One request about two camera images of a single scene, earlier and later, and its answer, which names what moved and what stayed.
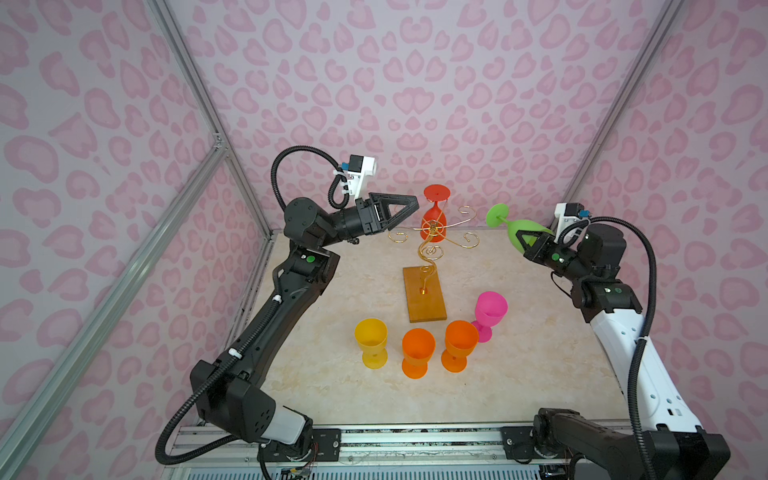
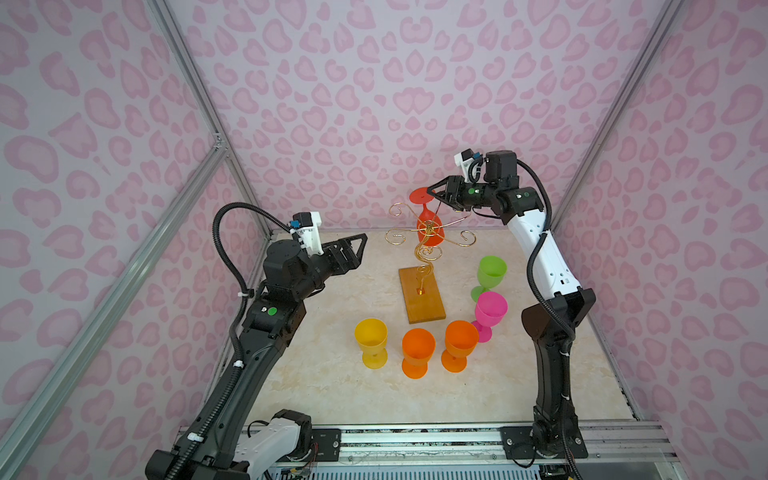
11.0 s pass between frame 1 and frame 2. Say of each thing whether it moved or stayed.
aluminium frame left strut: stayed
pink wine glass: stayed
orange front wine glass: stayed
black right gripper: moved
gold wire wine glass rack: stayed
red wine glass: moved
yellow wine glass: stayed
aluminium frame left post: stayed
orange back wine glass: stayed
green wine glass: moved
